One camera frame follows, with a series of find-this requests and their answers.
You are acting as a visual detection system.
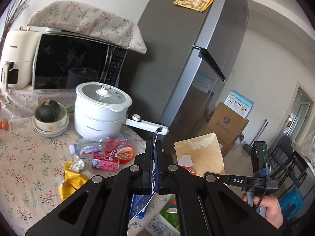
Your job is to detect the black chair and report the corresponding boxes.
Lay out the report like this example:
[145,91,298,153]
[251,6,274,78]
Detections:
[269,135,314,201]

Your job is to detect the white electric cooking pot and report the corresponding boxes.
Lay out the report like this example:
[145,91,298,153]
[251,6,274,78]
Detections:
[74,82,169,140]

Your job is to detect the cardboard box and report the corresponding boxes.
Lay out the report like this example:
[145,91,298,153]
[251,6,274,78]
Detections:
[206,102,250,147]
[204,124,244,158]

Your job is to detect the white red blue bag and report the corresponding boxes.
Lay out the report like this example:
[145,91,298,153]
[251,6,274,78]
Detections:
[173,132,225,217]

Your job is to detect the blue white printed box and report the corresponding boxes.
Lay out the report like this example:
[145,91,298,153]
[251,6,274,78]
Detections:
[224,90,254,118]

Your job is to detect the floral tablecloth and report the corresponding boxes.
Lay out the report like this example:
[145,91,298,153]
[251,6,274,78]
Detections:
[0,86,178,236]

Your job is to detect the person right hand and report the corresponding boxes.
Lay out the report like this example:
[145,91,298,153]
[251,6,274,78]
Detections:
[253,195,284,229]

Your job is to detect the stacked white bowls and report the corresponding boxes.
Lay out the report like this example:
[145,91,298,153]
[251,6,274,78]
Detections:
[32,102,69,137]

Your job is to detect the white trash bin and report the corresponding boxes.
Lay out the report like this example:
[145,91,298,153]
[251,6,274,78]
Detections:
[145,214,180,236]

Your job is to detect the glass jar with oranges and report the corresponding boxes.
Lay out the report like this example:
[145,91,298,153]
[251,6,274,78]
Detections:
[0,97,12,137]

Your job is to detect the blue plastic stool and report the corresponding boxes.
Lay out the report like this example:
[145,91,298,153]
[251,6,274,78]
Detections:
[279,188,304,220]

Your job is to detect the broom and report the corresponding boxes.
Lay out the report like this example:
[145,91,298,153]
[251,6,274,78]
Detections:
[242,119,268,155]

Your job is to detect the cream air fryer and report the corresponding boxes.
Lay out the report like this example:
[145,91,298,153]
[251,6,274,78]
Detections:
[1,27,42,90]

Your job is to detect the black microwave oven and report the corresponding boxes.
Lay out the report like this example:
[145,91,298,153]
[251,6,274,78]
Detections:
[32,31,127,91]

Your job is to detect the lower cardboard box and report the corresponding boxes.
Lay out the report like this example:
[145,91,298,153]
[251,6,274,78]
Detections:
[204,124,244,158]

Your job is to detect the yellow wrapper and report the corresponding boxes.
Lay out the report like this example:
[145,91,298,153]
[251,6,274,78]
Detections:
[58,161,89,202]

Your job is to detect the green snack bag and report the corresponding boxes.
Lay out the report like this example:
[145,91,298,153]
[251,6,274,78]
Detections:
[160,200,179,230]

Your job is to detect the dark green pumpkin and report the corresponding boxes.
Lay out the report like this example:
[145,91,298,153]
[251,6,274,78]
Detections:
[36,99,61,123]

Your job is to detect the white tissue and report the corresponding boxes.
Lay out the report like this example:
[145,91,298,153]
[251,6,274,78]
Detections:
[69,155,85,173]

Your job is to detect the dried twigs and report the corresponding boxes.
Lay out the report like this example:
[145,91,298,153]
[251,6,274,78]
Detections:
[1,0,31,50]

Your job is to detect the upper cardboard box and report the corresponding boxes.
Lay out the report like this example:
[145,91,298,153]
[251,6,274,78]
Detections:
[206,102,250,147]

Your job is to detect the grey refrigerator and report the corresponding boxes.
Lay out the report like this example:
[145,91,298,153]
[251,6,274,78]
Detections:
[119,0,249,152]

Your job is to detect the small blue packet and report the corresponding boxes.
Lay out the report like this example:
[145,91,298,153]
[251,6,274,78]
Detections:
[129,127,162,220]

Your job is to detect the red instant noodle cup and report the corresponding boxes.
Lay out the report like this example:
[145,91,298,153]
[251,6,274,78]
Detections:
[105,138,134,164]

